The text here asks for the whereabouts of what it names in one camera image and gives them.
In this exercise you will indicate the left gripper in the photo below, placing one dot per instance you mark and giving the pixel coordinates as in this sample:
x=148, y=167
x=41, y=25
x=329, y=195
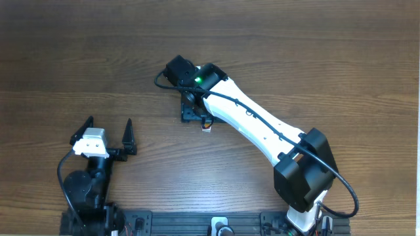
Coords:
x=119, y=154

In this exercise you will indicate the orange cube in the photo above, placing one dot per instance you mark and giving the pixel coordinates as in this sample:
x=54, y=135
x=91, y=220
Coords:
x=205, y=126

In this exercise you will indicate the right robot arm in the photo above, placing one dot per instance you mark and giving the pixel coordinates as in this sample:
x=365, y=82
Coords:
x=249, y=121

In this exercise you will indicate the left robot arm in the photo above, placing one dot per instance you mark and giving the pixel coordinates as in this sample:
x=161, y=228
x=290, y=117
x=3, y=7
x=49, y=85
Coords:
x=87, y=187

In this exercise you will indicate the white cube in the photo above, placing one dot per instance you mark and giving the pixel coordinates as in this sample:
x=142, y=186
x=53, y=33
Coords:
x=206, y=130

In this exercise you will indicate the mounting rail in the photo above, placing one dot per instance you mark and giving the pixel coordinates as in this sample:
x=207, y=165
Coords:
x=187, y=224

